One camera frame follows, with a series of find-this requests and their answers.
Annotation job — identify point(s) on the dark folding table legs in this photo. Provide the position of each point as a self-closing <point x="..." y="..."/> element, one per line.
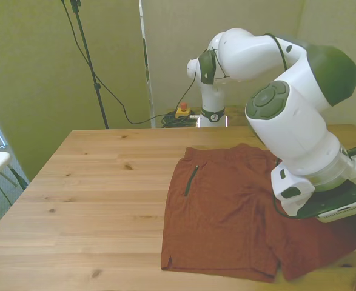
<point x="17" y="175"/>

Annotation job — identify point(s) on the wrist camera with dark mount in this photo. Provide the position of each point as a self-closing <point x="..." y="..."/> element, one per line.
<point x="344" y="200"/>

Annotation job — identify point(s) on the rust orange shorts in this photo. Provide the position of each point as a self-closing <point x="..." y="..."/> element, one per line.
<point x="226" y="218"/>

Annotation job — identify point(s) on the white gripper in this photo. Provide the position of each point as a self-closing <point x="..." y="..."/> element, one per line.
<point x="290" y="183"/>

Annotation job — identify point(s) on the yellow emergency stop button box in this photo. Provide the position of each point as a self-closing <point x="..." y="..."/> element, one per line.
<point x="182" y="112"/>

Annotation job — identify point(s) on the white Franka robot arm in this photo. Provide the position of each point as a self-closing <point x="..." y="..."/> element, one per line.
<point x="290" y="136"/>

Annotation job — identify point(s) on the white panel edge strip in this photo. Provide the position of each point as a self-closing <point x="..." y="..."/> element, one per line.
<point x="145" y="60"/>

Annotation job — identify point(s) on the dark tripod pole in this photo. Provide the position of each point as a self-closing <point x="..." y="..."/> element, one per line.
<point x="88" y="57"/>

